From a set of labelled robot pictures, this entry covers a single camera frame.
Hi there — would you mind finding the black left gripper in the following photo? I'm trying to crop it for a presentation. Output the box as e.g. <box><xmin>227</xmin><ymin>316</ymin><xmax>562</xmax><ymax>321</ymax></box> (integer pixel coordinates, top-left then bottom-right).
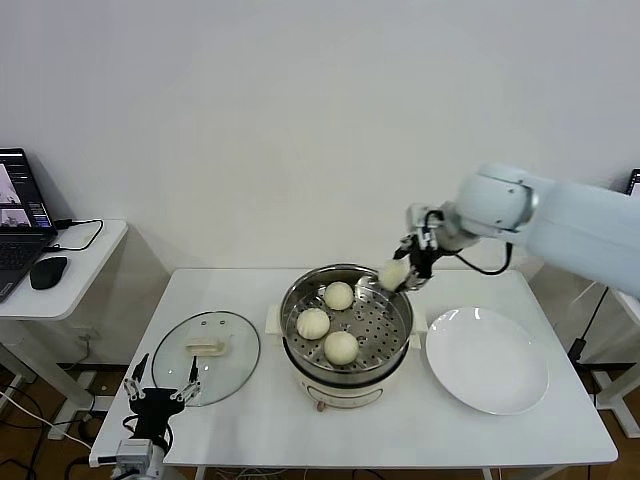
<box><xmin>123</xmin><ymin>353</ymin><xmax>202</xmax><ymax>442</ymax></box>

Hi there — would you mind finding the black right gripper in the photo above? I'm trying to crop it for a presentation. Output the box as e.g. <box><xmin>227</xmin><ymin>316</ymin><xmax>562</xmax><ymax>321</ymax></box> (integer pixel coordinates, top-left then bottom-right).
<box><xmin>393</xmin><ymin>234</ymin><xmax>444</xmax><ymax>294</ymax></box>

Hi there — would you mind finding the white steamed baozi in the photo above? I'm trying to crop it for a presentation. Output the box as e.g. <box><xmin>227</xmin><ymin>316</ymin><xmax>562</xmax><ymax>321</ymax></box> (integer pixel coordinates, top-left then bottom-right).
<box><xmin>296</xmin><ymin>307</ymin><xmax>332</xmax><ymax>341</ymax></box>
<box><xmin>323</xmin><ymin>281</ymin><xmax>356</xmax><ymax>312</ymax></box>
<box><xmin>323</xmin><ymin>330</ymin><xmax>360</xmax><ymax>366</ymax></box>
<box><xmin>378</xmin><ymin>259</ymin><xmax>410</xmax><ymax>292</ymax></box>

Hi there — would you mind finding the round glass pot lid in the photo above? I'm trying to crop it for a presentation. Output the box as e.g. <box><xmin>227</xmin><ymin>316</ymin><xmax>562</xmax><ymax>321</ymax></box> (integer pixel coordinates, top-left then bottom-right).
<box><xmin>151</xmin><ymin>310</ymin><xmax>263</xmax><ymax>408</ymax></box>

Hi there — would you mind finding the black computer mouse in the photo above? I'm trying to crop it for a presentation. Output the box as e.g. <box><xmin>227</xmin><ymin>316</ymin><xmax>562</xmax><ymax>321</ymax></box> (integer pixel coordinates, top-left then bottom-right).
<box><xmin>29</xmin><ymin>255</ymin><xmax>69</xmax><ymax>291</ymax></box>

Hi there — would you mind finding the stainless steel steamer basket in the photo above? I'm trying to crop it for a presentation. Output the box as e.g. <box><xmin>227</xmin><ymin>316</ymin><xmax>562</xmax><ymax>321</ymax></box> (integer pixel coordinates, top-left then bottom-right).
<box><xmin>264</xmin><ymin>263</ymin><xmax>429</xmax><ymax>374</ymax></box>

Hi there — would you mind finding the round white plate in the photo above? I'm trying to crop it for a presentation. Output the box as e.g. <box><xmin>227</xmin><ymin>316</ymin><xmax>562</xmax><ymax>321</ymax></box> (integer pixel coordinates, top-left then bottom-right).
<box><xmin>424</xmin><ymin>306</ymin><xmax>550</xmax><ymax>416</ymax></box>

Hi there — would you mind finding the cream electric cooker base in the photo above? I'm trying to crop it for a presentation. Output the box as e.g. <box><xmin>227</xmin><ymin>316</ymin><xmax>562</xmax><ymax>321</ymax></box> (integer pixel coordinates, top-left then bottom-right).
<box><xmin>280</xmin><ymin>334</ymin><xmax>422</xmax><ymax>415</ymax></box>

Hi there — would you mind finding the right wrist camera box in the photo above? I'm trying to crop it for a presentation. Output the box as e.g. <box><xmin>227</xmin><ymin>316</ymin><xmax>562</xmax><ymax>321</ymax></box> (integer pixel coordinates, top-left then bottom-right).
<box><xmin>404</xmin><ymin>202</ymin><xmax>446</xmax><ymax>236</ymax></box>

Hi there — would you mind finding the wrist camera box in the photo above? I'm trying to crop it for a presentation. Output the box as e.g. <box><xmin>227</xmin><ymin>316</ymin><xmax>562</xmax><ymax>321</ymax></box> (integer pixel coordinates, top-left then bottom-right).
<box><xmin>97</xmin><ymin>438</ymin><xmax>154</xmax><ymax>474</ymax></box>
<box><xmin>404</xmin><ymin>202</ymin><xmax>446</xmax><ymax>236</ymax></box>

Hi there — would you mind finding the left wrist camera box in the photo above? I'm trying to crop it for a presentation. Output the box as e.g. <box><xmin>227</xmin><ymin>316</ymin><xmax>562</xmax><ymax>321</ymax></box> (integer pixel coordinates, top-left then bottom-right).
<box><xmin>97</xmin><ymin>438</ymin><xmax>154</xmax><ymax>474</ymax></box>

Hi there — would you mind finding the white wall outlet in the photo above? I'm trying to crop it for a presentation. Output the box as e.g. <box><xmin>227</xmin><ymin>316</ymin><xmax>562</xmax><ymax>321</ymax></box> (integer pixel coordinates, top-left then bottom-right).
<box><xmin>74</xmin><ymin>326</ymin><xmax>98</xmax><ymax>356</ymax></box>

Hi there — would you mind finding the white floor cable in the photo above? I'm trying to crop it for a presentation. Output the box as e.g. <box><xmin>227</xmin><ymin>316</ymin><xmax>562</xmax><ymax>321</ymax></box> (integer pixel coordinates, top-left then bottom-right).
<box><xmin>0</xmin><ymin>388</ymin><xmax>94</xmax><ymax>450</ymax></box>

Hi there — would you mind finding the black cable with adapter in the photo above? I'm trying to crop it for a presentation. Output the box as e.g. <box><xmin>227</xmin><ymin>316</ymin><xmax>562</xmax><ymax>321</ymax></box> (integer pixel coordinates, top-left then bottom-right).
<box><xmin>568</xmin><ymin>287</ymin><xmax>607</xmax><ymax>366</ymax></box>

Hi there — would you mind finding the black laptop cable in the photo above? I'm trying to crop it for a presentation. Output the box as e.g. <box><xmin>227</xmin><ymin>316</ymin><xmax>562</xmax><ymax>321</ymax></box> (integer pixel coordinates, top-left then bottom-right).
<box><xmin>50</xmin><ymin>217</ymin><xmax>105</xmax><ymax>251</ymax></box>

